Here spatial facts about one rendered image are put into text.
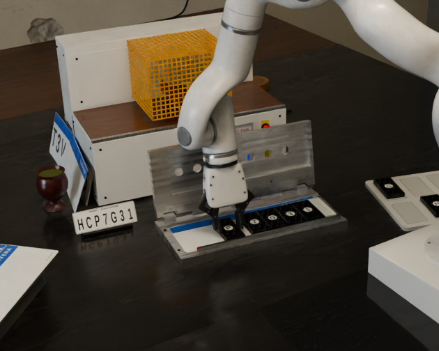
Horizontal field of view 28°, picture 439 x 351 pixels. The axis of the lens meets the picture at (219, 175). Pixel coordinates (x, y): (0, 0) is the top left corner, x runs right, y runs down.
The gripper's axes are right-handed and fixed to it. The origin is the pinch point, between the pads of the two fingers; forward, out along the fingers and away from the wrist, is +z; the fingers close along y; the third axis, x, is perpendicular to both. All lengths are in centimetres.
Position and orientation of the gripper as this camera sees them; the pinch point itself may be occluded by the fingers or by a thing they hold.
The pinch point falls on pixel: (228, 223)
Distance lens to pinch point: 214.0
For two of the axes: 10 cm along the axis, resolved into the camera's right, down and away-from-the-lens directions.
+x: -3.5, -2.0, 9.1
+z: 1.1, 9.6, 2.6
